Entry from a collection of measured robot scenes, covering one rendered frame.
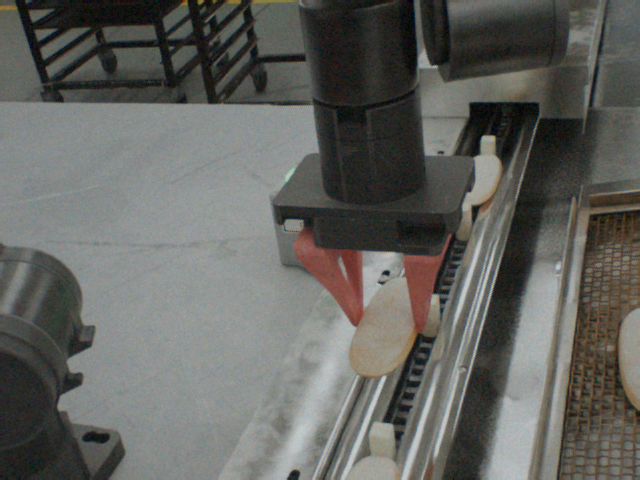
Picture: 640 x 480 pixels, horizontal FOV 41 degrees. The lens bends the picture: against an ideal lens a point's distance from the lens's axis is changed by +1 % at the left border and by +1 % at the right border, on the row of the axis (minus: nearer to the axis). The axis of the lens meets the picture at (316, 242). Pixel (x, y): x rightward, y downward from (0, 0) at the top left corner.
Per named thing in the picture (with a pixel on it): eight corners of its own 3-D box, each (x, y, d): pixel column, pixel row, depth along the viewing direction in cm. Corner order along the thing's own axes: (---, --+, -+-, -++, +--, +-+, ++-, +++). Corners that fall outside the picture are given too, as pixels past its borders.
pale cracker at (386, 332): (380, 279, 57) (379, 265, 57) (436, 283, 56) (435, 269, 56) (336, 376, 49) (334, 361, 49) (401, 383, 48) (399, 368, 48)
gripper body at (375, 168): (311, 179, 53) (294, 64, 49) (477, 185, 49) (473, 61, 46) (274, 233, 48) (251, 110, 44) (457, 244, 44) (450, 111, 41)
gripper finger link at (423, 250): (359, 289, 56) (343, 160, 52) (468, 297, 54) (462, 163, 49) (328, 353, 51) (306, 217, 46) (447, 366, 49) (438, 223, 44)
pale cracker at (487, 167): (468, 158, 87) (468, 148, 87) (506, 159, 86) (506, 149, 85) (449, 206, 79) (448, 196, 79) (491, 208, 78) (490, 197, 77)
